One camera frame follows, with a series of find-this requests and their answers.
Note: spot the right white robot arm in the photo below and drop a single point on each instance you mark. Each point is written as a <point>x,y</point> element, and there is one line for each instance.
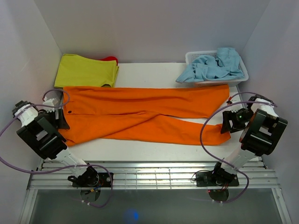
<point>261,130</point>

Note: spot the aluminium rail frame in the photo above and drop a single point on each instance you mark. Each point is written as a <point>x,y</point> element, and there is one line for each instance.
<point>139,165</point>

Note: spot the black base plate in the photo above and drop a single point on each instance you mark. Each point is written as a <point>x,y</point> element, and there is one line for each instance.
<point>101,180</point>
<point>206,179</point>

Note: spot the white plastic basket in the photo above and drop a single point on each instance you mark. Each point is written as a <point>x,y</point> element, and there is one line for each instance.
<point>191,56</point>

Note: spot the folded yellow trousers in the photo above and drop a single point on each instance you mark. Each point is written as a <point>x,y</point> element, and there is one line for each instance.
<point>75,70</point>

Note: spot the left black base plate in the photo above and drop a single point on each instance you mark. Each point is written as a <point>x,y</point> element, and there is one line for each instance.
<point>101,180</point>

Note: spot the orange trousers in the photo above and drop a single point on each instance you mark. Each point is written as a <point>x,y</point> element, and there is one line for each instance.
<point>162,115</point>

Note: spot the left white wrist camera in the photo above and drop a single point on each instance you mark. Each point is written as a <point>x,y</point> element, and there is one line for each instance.
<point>49,103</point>

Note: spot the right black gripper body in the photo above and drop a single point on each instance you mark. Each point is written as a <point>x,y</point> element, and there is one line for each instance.
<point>239,118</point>

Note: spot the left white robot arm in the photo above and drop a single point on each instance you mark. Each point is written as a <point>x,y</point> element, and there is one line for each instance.
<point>39,130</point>

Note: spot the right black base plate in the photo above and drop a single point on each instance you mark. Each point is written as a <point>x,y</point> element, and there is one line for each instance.
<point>206,179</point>

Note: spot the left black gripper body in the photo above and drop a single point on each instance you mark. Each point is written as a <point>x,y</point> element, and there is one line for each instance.
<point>50,116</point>

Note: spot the light blue trousers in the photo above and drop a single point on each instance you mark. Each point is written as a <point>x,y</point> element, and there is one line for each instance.
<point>222,67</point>

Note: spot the folded red trousers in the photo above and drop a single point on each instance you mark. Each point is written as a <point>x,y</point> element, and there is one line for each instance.
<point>110,58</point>

